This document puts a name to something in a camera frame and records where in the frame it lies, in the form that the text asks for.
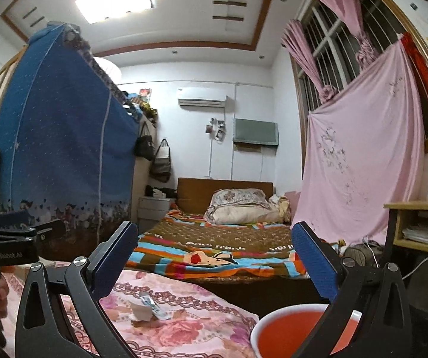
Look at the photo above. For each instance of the pink hanging sheet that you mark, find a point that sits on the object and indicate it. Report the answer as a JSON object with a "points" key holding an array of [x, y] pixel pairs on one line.
{"points": [[359, 156]]}

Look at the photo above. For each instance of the stack of papers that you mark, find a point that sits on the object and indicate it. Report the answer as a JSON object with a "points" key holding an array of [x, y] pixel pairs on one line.
{"points": [[422, 235]]}

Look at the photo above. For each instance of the blue wardrobe cover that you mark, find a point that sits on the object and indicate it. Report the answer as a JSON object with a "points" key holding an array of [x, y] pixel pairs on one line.
{"points": [[61, 130]]}

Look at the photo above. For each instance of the round white lamp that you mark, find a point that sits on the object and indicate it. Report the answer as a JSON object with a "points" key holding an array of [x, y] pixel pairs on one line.
{"points": [[106, 70]]}

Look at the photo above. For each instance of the pink tied curtain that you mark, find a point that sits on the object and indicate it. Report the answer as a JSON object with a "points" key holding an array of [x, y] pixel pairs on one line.
{"points": [[344, 11], [307, 56]]}

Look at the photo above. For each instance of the small white blue packet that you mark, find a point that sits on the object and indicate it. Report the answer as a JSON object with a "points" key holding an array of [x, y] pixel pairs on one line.
{"points": [[156, 307]]}

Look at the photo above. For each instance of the floral pillow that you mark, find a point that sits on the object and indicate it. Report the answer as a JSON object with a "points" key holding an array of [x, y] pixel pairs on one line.
{"points": [[240, 197]]}

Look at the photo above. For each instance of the wall photos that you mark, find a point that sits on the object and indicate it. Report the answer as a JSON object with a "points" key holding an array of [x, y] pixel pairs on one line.
{"points": [[216, 128]]}

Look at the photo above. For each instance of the beige folded quilt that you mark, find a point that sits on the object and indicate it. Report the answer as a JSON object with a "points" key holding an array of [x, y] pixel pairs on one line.
{"points": [[284, 209]]}

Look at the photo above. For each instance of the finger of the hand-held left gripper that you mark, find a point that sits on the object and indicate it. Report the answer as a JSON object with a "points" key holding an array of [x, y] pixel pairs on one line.
{"points": [[12, 219], [46, 229]]}

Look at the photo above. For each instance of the small red wall poster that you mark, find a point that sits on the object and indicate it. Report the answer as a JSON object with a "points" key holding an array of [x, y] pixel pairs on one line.
{"points": [[145, 93]]}

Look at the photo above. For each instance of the colourful striped blanket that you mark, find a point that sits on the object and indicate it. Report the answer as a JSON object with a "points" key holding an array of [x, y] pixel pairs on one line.
{"points": [[217, 246]]}

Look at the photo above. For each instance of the wooden desk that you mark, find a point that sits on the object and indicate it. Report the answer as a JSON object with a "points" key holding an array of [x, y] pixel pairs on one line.
{"points": [[419, 206]]}

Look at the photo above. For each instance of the brown checked bag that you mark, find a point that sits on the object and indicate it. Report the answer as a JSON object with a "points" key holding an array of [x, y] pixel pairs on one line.
{"points": [[359, 256]]}

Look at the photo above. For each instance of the wooden headboard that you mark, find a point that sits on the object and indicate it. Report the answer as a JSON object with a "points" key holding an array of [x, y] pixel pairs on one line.
{"points": [[195, 194]]}

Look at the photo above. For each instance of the green cloth cover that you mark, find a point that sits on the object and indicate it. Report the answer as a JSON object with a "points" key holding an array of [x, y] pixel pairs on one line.
{"points": [[255, 131]]}

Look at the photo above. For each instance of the red cloth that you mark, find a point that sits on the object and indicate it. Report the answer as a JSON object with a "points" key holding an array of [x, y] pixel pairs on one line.
{"points": [[420, 74]]}

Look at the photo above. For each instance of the barred window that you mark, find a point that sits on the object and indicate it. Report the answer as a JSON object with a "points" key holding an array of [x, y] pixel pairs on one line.
{"points": [[333, 44]]}

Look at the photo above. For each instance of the clutter on wardrobe top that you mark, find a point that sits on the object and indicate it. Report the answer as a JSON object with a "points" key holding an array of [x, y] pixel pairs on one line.
{"points": [[143, 106]]}

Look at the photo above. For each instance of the white air conditioner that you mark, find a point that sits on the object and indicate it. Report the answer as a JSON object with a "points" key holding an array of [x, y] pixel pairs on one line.
{"points": [[202, 99]]}

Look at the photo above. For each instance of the dark clutter on nightstand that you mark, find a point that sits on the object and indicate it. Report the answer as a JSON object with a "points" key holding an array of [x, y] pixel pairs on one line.
{"points": [[160, 192]]}

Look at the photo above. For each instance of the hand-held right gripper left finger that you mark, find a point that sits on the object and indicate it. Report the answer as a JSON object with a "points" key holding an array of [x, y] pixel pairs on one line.
{"points": [[113, 257]]}

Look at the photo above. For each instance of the person's left hand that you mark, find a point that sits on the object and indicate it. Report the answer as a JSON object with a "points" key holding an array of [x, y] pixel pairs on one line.
{"points": [[1, 291]]}

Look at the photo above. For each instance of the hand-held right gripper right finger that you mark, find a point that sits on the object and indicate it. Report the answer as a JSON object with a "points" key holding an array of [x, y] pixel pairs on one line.
{"points": [[314, 261]]}

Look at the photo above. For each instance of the grey tote bag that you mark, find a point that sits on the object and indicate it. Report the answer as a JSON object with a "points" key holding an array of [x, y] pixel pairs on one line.
{"points": [[161, 164]]}

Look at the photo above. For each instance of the white nightstand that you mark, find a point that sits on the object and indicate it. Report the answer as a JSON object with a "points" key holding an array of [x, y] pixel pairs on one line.
{"points": [[154, 212]]}

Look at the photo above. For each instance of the white paper scrap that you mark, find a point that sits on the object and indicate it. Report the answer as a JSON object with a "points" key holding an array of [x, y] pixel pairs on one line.
{"points": [[141, 310]]}

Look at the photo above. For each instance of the black handbag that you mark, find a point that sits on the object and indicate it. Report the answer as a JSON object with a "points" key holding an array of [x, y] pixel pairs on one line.
{"points": [[145, 145]]}

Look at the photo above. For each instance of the pink floral blanket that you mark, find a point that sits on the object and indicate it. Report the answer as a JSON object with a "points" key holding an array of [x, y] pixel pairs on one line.
{"points": [[184, 328]]}

